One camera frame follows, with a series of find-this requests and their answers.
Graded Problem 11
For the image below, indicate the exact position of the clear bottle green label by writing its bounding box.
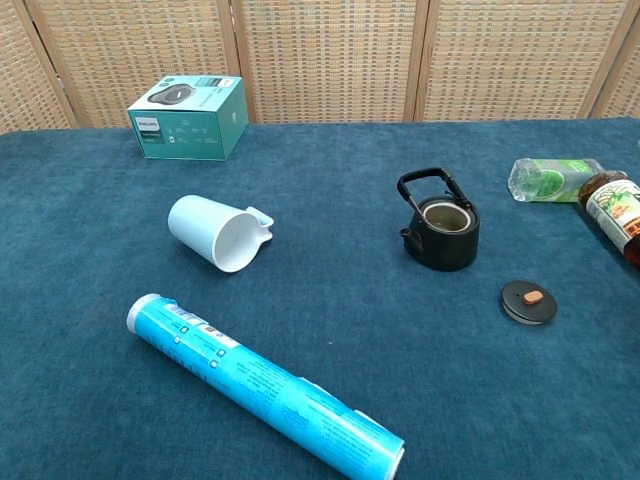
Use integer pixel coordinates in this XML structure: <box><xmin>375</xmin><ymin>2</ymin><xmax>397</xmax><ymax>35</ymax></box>
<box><xmin>508</xmin><ymin>157</ymin><xmax>622</xmax><ymax>204</ymax></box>

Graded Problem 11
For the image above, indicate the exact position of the woven bamboo folding screen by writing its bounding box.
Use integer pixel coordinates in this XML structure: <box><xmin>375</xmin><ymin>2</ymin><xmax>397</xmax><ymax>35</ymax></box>
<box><xmin>0</xmin><ymin>0</ymin><xmax>640</xmax><ymax>136</ymax></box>

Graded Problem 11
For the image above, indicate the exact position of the teal speaker box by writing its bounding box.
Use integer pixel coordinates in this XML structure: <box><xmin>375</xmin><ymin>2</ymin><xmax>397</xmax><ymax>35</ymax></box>
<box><xmin>126</xmin><ymin>74</ymin><xmax>250</xmax><ymax>163</ymax></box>

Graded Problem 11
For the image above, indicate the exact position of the black teapot lid orange knob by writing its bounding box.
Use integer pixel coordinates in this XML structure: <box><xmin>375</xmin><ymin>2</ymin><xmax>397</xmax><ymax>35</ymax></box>
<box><xmin>500</xmin><ymin>280</ymin><xmax>559</xmax><ymax>327</ymax></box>

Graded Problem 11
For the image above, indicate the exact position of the black round kettle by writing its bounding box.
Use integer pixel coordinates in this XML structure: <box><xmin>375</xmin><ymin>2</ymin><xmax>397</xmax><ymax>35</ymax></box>
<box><xmin>396</xmin><ymin>166</ymin><xmax>481</xmax><ymax>273</ymax></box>

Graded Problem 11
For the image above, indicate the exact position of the white plastic pitcher cup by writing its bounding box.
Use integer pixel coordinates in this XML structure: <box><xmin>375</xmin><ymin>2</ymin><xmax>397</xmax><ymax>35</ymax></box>
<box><xmin>167</xmin><ymin>194</ymin><xmax>276</xmax><ymax>274</ymax></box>

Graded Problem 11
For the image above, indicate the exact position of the blue cylindrical tube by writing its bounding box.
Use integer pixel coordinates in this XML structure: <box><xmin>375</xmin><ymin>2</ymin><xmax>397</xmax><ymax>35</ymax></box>
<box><xmin>125</xmin><ymin>293</ymin><xmax>407</xmax><ymax>480</ymax></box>

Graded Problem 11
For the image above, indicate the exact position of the brown drink bottle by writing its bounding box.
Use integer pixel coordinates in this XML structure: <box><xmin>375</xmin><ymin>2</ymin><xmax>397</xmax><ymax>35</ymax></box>
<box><xmin>577</xmin><ymin>170</ymin><xmax>640</xmax><ymax>272</ymax></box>

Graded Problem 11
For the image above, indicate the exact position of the blue table mat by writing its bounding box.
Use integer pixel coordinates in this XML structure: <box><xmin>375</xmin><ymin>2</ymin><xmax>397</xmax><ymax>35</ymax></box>
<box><xmin>0</xmin><ymin>117</ymin><xmax>640</xmax><ymax>480</ymax></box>

